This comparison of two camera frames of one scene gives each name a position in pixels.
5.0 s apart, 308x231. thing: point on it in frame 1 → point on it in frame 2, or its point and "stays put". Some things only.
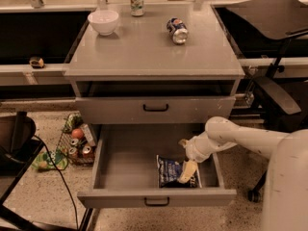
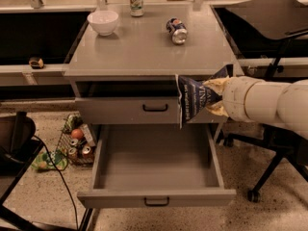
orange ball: [77, 133] stays put
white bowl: [104, 21] stays put
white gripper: [193, 148] → [235, 97]
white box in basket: [86, 131] stays put
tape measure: [37, 63] stays put
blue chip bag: [168, 171] → [192, 95]
